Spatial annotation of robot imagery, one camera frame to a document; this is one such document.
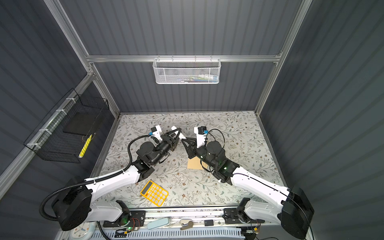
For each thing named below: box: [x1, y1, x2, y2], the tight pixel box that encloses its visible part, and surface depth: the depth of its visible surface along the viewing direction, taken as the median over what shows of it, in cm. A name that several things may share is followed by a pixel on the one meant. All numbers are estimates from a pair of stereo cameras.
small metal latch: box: [180, 220, 194, 230], surface depth 72 cm
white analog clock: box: [70, 221, 97, 240], surface depth 69 cm
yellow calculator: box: [140, 180, 169, 207], surface depth 82 cm
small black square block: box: [204, 219, 214, 227], surface depth 74 cm
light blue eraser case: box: [147, 217, 170, 230], surface depth 71 cm
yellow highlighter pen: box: [78, 134, 93, 159], surface depth 70 cm
